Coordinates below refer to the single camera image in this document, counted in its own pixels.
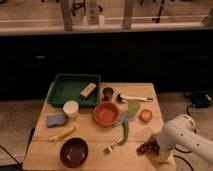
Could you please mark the white cup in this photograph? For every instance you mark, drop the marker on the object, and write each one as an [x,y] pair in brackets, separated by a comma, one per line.
[71,109]

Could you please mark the wooden post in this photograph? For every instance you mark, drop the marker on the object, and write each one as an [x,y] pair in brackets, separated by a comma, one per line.
[65,9]
[128,11]

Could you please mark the wooden post right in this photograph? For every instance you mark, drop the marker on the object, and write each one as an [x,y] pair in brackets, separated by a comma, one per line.
[128,11]

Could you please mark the red orange bowl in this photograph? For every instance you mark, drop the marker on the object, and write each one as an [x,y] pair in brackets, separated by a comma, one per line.
[105,114]

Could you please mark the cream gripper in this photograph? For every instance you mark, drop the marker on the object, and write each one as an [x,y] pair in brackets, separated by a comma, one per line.
[163,156]

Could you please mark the dark purple bowl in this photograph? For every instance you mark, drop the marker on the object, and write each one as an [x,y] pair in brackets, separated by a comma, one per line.
[74,152]

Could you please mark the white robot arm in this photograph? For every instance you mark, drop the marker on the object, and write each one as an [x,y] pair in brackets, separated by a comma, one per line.
[180,131]

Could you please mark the green round lid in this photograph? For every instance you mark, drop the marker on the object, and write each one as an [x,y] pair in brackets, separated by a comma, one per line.
[133,107]

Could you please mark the dark metal cup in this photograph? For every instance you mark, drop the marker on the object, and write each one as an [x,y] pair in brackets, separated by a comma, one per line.
[107,93]

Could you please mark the blue sponge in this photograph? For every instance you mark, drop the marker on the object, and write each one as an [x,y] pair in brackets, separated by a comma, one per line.
[55,120]

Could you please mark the wooden block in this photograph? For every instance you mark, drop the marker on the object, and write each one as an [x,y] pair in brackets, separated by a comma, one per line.
[87,90]

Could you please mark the white handled brush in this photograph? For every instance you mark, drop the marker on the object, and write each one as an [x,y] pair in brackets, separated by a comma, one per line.
[124,98]

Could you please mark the yellow banana toy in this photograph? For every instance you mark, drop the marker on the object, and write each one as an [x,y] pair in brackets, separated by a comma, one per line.
[62,134]

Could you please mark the grey cloth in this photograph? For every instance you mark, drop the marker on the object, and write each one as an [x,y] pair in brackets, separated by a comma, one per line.
[123,116]

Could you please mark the dark grape bunch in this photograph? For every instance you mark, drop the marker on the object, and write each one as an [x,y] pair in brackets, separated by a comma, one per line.
[150,146]

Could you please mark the green plastic tray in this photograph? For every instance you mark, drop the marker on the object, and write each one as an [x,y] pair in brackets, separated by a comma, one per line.
[68,87]

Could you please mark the wooden post left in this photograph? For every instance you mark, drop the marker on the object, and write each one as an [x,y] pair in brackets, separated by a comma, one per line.
[65,9]

